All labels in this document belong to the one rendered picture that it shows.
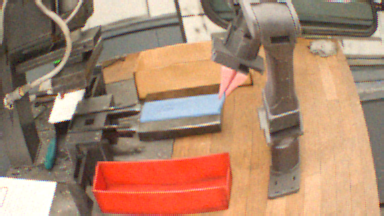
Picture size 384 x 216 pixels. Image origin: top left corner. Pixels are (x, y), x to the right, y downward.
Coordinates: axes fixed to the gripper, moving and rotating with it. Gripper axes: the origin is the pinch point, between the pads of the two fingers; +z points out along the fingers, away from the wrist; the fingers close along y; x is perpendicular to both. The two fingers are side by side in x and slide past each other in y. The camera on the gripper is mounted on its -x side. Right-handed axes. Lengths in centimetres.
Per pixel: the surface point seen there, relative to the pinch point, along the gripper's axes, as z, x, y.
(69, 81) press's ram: 4.1, 8.8, 29.6
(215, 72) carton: 6.9, -24.5, -0.3
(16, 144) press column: 31, 4, 44
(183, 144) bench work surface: 13.7, -3.4, 2.4
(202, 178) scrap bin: 10.5, 12.4, -1.2
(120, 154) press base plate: 20.4, -1.4, 13.4
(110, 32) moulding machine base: 20, -61, 28
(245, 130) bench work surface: 7.6, -5.4, -7.6
